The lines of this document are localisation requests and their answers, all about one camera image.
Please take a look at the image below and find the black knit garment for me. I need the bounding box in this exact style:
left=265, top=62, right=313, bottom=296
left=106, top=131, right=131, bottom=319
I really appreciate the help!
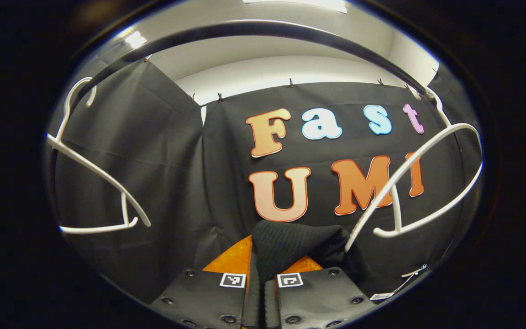
left=250, top=219, right=373, bottom=329

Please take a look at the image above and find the white paper garment tag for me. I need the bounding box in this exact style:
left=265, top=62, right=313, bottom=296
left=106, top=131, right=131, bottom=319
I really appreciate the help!
left=369, top=264, right=429, bottom=302

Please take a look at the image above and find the black metal clothes rack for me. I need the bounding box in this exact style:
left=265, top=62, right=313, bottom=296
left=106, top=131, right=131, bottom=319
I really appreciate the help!
left=46, top=21, right=442, bottom=220

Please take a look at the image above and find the small ceiling light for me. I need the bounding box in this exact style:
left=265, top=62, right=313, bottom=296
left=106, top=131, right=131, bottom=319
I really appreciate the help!
left=124, top=31, right=148, bottom=49

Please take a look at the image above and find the white hanger with hook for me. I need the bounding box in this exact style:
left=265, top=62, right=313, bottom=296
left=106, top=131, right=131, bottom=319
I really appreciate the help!
left=344, top=86, right=484, bottom=253

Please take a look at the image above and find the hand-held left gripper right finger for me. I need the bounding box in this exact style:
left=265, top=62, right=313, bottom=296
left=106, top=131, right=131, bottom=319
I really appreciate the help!
left=264, top=255, right=377, bottom=329

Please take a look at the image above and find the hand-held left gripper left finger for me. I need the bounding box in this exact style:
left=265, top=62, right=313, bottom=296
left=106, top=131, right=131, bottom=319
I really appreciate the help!
left=150, top=234, right=264, bottom=329

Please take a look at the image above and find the white empty clothes hanger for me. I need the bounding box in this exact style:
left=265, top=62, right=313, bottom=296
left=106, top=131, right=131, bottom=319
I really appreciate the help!
left=45, top=77, right=152, bottom=235

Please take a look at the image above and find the black backdrop cloth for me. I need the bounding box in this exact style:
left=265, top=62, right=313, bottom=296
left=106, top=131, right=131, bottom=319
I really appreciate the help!
left=51, top=57, right=480, bottom=307

